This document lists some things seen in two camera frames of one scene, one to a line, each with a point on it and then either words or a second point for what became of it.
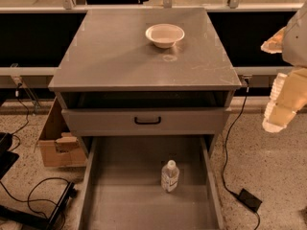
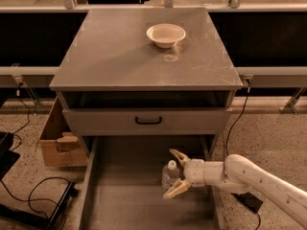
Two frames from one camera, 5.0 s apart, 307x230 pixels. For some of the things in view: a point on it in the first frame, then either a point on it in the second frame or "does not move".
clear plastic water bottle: (170, 176) does not move
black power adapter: (249, 200) does not move
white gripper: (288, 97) to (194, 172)
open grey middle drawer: (122, 187) does not move
